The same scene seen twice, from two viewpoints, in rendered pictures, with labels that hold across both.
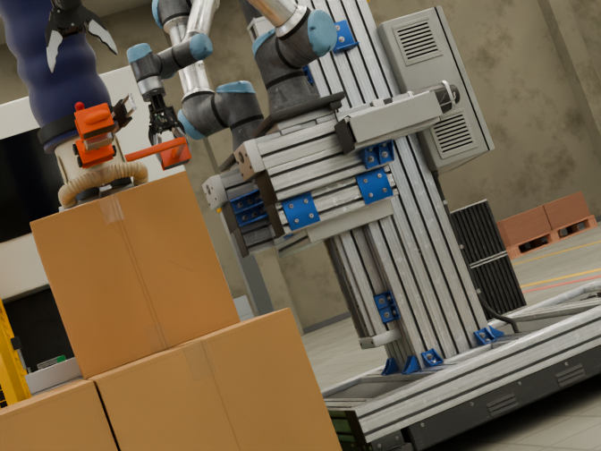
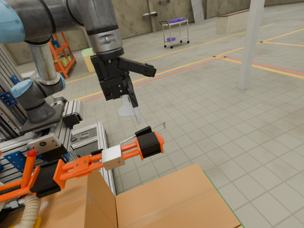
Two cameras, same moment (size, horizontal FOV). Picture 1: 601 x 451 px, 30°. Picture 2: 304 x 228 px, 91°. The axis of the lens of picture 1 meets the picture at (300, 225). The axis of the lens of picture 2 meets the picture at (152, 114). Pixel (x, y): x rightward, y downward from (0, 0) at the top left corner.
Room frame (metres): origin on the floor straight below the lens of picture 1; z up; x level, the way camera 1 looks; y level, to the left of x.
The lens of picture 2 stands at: (2.39, 0.74, 1.47)
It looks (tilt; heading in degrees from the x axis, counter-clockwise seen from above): 34 degrees down; 273
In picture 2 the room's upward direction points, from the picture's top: 12 degrees counter-clockwise
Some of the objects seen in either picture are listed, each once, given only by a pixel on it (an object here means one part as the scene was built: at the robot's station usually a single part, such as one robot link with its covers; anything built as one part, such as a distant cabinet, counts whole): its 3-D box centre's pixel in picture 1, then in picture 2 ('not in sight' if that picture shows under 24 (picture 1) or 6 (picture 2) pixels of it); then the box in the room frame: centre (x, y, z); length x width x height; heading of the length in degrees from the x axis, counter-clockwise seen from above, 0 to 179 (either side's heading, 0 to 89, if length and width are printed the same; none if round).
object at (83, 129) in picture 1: (94, 122); (149, 144); (2.45, 0.35, 1.07); 0.08 x 0.07 x 0.05; 13
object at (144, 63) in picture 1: (143, 63); not in sight; (3.37, 0.28, 1.37); 0.09 x 0.08 x 0.11; 159
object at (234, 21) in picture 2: not in sight; (239, 20); (-2.38, -7.69, 0.37); 2.18 x 0.70 x 0.74; 17
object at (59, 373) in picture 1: (140, 344); not in sight; (3.38, 0.57, 0.58); 0.70 x 0.03 x 0.06; 104
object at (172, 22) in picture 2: not in sight; (174, 32); (1.04, -6.74, 0.54); 1.17 x 0.67 x 1.08; 19
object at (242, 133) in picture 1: (251, 135); not in sight; (3.60, 0.05, 1.09); 0.15 x 0.15 x 0.10
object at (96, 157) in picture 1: (94, 149); (49, 177); (2.79, 0.42, 1.07); 0.10 x 0.08 x 0.06; 103
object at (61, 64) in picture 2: not in sight; (51, 39); (6.08, -6.14, 1.30); 2.82 x 0.78 x 2.60; 107
